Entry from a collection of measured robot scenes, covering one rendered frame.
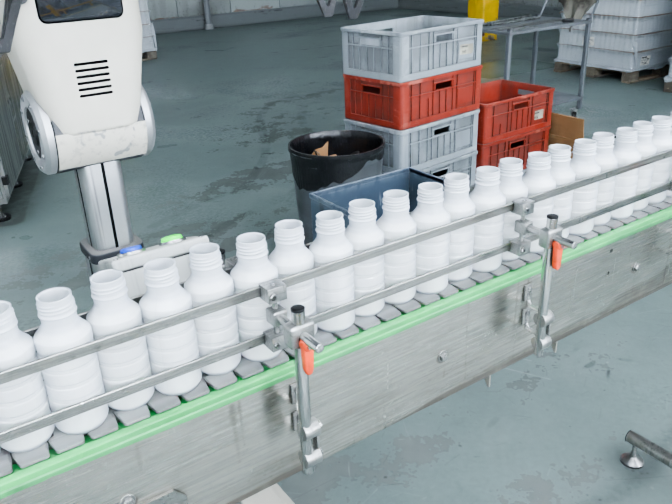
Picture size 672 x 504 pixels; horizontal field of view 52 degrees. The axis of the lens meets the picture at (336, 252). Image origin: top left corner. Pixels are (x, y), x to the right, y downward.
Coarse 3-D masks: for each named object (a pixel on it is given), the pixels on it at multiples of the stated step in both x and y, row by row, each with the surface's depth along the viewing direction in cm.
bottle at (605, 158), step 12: (600, 132) 123; (600, 144) 121; (612, 144) 121; (600, 156) 121; (612, 156) 122; (612, 168) 121; (612, 180) 123; (600, 192) 123; (612, 192) 124; (600, 204) 124; (600, 216) 125
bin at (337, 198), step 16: (384, 176) 174; (400, 176) 177; (416, 176) 177; (432, 176) 171; (320, 192) 164; (336, 192) 167; (352, 192) 170; (368, 192) 173; (416, 192) 178; (320, 208) 161; (336, 208) 154
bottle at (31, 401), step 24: (0, 312) 72; (0, 336) 70; (24, 336) 72; (0, 360) 70; (24, 360) 71; (24, 384) 72; (0, 408) 72; (24, 408) 73; (48, 408) 76; (48, 432) 76
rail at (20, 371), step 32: (640, 160) 124; (544, 192) 111; (448, 224) 100; (576, 224) 119; (352, 256) 91; (480, 256) 106; (256, 288) 84; (160, 320) 77; (320, 320) 91; (64, 352) 72; (224, 352) 84; (0, 384) 69; (128, 384) 78; (64, 416) 74
